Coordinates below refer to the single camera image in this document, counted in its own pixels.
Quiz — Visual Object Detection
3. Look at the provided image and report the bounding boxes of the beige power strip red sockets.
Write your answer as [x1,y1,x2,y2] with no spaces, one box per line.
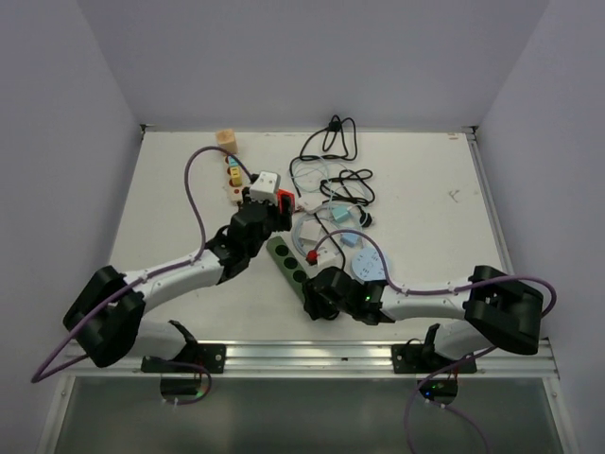
[223,154,248,205]

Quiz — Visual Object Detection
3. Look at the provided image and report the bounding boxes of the red cube adapter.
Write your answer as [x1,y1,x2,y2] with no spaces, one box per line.
[277,189,295,216]

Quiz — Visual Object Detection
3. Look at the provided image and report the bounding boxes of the green power strip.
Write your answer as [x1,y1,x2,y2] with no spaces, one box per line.
[266,236,308,302]

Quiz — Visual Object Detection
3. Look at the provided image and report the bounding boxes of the round light blue socket hub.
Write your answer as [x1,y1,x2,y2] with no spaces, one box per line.
[350,247,386,283]

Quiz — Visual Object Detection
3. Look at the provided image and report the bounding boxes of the light blue USB charger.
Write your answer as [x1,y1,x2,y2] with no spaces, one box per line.
[340,232,363,248]

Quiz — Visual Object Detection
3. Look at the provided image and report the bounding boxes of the white Honor USB charger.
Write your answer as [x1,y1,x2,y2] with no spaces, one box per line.
[299,221,321,242]

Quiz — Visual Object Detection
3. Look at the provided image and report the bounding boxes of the thin light blue USB cable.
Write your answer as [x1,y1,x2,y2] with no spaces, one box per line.
[286,155,365,209]

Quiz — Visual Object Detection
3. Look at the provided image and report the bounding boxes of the beige wooden cube adapter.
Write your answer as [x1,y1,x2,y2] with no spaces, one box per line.
[216,129,238,154]

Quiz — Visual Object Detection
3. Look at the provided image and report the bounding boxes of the light teal charger green strip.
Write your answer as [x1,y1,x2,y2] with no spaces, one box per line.
[330,205,350,223]

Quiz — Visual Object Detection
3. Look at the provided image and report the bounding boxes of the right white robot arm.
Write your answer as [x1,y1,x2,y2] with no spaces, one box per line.
[302,266,544,372]

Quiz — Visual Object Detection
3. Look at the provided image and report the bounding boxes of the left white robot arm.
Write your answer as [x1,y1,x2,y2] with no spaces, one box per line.
[63,192,294,372]

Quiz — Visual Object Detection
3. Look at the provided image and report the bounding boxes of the black plug head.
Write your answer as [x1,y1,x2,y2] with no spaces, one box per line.
[359,213,373,228]

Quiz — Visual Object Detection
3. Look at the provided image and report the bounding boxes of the yellow USB charger cube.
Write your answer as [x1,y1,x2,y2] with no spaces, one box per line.
[229,166,243,187]

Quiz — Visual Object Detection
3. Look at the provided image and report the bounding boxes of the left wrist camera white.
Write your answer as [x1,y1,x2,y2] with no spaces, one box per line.
[249,171,281,204]

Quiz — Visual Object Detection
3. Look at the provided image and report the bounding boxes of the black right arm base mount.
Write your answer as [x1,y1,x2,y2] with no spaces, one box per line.
[390,321,483,374]

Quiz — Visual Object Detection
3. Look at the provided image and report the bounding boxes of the aluminium rail table edge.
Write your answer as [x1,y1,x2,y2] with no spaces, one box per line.
[60,338,559,379]

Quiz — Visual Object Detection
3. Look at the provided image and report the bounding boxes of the black cable of green strip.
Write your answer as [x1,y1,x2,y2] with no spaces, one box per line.
[286,113,379,266]

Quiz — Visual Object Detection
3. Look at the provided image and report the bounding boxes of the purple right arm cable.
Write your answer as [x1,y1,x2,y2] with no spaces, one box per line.
[314,229,559,454]

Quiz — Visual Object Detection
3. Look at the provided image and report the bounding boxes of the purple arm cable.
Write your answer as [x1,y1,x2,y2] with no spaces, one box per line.
[314,229,559,454]
[30,145,256,384]

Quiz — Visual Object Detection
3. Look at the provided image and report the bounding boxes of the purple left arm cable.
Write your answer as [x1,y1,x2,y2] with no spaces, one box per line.
[30,145,256,384]

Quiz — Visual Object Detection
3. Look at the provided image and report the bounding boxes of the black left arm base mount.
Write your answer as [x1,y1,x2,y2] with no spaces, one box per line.
[139,320,226,374]

